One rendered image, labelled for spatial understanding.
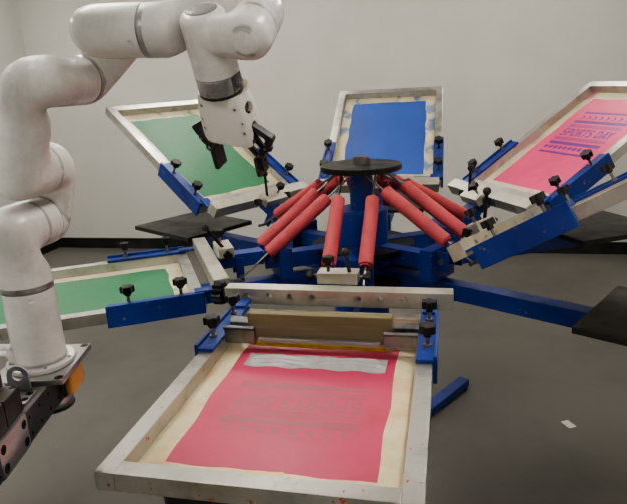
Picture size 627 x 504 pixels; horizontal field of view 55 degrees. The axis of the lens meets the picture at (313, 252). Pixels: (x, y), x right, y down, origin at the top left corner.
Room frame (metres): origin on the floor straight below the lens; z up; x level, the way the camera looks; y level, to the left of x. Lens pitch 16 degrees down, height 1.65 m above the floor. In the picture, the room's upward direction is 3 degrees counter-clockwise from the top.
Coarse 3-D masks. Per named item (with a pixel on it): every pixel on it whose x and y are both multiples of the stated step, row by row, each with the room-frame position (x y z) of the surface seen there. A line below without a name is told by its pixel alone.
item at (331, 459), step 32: (320, 352) 1.43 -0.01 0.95; (352, 352) 1.42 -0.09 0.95; (384, 352) 1.41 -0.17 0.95; (320, 384) 1.26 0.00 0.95; (352, 384) 1.25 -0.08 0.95; (384, 384) 1.24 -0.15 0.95; (384, 416) 1.11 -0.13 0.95; (288, 448) 1.01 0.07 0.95; (320, 448) 1.01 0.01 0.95; (352, 448) 1.00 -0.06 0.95; (352, 480) 0.91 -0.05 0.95
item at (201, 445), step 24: (240, 360) 1.41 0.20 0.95; (240, 384) 1.28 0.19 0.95; (216, 408) 1.18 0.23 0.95; (192, 432) 1.09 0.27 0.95; (216, 432) 1.08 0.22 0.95; (240, 432) 1.08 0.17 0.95; (168, 456) 1.01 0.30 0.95; (192, 456) 1.00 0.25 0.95; (216, 456) 1.00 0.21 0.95; (240, 456) 1.00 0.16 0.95; (264, 456) 0.99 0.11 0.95
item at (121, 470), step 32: (416, 320) 1.53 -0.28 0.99; (192, 384) 1.26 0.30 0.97; (416, 384) 1.17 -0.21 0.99; (160, 416) 1.10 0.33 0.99; (416, 416) 1.05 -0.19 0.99; (128, 448) 0.99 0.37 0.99; (416, 448) 0.94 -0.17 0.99; (96, 480) 0.92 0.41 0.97; (128, 480) 0.91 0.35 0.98; (160, 480) 0.89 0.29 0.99; (192, 480) 0.88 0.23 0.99; (224, 480) 0.88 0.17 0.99; (256, 480) 0.87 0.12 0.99; (288, 480) 0.87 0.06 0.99; (320, 480) 0.87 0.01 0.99; (416, 480) 0.85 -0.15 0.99
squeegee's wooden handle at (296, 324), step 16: (256, 320) 1.46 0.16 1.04; (272, 320) 1.45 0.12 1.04; (288, 320) 1.44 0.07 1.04; (304, 320) 1.43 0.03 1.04; (320, 320) 1.43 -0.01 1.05; (336, 320) 1.42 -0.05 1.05; (352, 320) 1.41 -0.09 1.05; (368, 320) 1.40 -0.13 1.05; (384, 320) 1.39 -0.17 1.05; (256, 336) 1.46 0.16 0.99; (272, 336) 1.46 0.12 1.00; (288, 336) 1.45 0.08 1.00; (304, 336) 1.44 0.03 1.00; (320, 336) 1.43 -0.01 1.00; (336, 336) 1.42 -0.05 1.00; (352, 336) 1.41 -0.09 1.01; (368, 336) 1.40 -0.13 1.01
